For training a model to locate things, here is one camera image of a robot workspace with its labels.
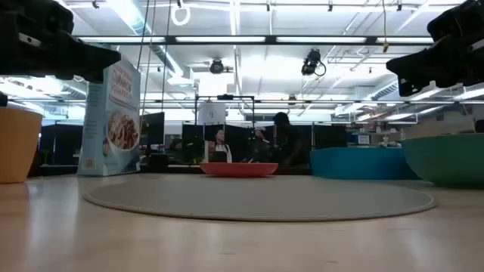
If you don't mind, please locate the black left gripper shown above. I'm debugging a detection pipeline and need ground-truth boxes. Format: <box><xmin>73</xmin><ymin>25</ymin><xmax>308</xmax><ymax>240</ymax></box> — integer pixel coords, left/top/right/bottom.
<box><xmin>0</xmin><ymin>0</ymin><xmax>122</xmax><ymax>83</ymax></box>

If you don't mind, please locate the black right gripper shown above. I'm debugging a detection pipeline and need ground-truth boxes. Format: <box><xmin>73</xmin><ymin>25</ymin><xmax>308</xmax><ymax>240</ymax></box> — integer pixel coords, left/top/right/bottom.
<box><xmin>386</xmin><ymin>0</ymin><xmax>484</xmax><ymax>97</ymax></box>

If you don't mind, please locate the light blue cinnamon cereal box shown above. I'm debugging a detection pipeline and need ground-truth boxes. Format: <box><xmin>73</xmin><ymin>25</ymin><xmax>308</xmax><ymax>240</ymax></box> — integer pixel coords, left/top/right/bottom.
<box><xmin>77</xmin><ymin>56</ymin><xmax>141</xmax><ymax>178</ymax></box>

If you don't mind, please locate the teal bowl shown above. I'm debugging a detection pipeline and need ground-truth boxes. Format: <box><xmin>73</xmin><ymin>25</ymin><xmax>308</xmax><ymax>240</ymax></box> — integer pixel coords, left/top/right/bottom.
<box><xmin>400</xmin><ymin>132</ymin><xmax>484</xmax><ymax>188</ymax></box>

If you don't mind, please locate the blue plastic bin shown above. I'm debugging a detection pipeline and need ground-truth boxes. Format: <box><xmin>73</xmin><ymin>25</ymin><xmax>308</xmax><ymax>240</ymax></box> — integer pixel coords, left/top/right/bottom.
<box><xmin>309</xmin><ymin>147</ymin><xmax>419</xmax><ymax>181</ymax></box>

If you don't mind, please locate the small wooden cup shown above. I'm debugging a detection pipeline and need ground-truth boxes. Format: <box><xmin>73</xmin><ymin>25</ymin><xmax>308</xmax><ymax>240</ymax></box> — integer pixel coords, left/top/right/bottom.
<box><xmin>0</xmin><ymin>107</ymin><xmax>43</xmax><ymax>185</ymax></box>

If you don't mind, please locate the orange plate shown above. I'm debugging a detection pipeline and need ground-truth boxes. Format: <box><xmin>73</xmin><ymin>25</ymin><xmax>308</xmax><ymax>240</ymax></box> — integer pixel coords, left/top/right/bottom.
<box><xmin>199</xmin><ymin>162</ymin><xmax>279</xmax><ymax>178</ymax></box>

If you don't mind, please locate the black computer monitor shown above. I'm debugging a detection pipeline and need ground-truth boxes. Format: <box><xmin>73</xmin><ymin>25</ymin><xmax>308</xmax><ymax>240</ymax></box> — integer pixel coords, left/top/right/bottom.
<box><xmin>140</xmin><ymin>112</ymin><xmax>166</xmax><ymax>147</ymax></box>

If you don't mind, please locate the person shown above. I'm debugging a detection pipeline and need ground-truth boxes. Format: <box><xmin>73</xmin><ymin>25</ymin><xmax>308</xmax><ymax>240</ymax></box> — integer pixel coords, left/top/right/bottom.
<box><xmin>271</xmin><ymin>111</ymin><xmax>303</xmax><ymax>167</ymax></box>
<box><xmin>249</xmin><ymin>126</ymin><xmax>271</xmax><ymax>163</ymax></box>
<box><xmin>206</xmin><ymin>128</ymin><xmax>234</xmax><ymax>164</ymax></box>

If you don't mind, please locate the round grey placemat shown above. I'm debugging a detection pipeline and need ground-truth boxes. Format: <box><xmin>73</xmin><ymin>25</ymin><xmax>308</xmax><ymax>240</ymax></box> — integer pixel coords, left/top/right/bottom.
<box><xmin>82</xmin><ymin>174</ymin><xmax>438</xmax><ymax>223</ymax></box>

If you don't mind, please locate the black aluminium table frame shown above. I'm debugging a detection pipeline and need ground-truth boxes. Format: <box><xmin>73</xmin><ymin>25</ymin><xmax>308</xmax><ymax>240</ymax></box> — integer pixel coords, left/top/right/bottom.
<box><xmin>73</xmin><ymin>35</ymin><xmax>436</xmax><ymax>47</ymax></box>

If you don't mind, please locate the black hanging camera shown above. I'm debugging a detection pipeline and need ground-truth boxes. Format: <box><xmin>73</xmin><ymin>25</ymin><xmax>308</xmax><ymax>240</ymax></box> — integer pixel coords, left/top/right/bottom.
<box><xmin>301</xmin><ymin>48</ymin><xmax>327</xmax><ymax>76</ymax></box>

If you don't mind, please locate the round black ceiling camera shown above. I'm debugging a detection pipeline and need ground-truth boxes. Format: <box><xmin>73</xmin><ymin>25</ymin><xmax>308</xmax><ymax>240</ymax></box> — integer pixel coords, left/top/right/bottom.
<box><xmin>209</xmin><ymin>58</ymin><xmax>225</xmax><ymax>75</ymax></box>

